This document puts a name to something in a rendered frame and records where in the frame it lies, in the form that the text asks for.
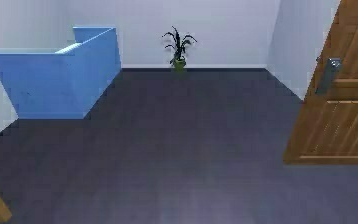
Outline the dark house plant green pot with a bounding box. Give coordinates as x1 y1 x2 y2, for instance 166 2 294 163
162 25 199 72

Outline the grey door handle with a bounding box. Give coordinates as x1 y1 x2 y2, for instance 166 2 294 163
315 57 343 96

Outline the brown wooden room door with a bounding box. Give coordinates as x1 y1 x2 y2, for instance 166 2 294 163
282 0 358 166

